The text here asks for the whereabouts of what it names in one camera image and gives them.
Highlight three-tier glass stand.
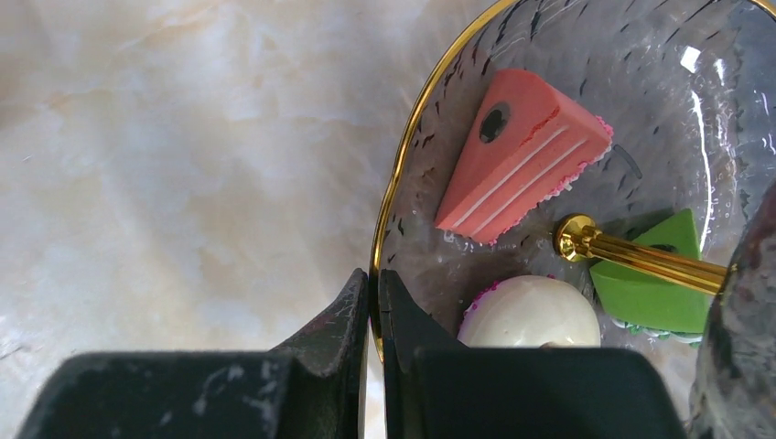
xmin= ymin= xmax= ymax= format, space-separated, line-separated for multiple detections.
xmin=370 ymin=1 xmax=775 ymax=438

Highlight white glazed donut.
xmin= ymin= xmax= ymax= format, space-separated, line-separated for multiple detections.
xmin=458 ymin=275 xmax=601 ymax=348

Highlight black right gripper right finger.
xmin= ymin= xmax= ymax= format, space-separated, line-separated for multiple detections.
xmin=378 ymin=270 xmax=685 ymax=438

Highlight red cake slice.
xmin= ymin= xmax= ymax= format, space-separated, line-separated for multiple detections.
xmin=435 ymin=69 xmax=613 ymax=243

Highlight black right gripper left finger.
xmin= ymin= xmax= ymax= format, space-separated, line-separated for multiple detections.
xmin=19 ymin=269 xmax=368 ymax=438

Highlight green cake slice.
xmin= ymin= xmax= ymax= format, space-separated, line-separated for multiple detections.
xmin=589 ymin=209 xmax=710 ymax=345

